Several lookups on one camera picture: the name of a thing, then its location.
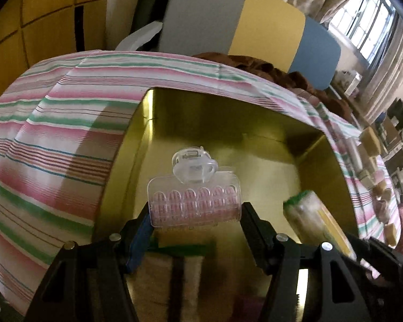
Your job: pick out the brown blanket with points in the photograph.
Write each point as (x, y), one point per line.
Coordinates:
(278, 73)

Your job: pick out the gold tin box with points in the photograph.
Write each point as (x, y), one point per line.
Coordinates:
(221, 134)

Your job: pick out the white sponge block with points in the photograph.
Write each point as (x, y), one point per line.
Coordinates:
(353, 154)
(364, 176)

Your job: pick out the white box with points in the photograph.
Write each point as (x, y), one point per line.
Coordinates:
(351, 82)

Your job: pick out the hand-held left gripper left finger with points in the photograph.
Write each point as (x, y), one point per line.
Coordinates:
(139, 241)

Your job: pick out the window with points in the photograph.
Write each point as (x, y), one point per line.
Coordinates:
(362, 20)

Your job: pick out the large yellow sponge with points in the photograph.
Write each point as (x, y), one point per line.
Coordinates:
(391, 234)

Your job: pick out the grey yellow blue headboard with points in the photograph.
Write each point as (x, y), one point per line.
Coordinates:
(221, 16)

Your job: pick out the yellow wardrobe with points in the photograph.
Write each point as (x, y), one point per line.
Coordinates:
(47, 23)

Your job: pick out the striped bedsheet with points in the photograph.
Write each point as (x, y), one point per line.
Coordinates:
(53, 141)

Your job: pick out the tan sponge block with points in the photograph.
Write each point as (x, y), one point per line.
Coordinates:
(371, 141)

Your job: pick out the beige sponge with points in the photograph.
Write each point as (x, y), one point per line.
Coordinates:
(193, 288)
(154, 285)

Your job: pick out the wooden desk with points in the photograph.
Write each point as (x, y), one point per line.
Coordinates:
(351, 105)

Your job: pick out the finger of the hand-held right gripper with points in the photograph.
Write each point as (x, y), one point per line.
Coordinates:
(379, 251)

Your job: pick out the small yellow sponge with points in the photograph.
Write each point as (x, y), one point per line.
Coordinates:
(383, 187)

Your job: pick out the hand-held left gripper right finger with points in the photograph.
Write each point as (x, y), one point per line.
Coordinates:
(252, 228)

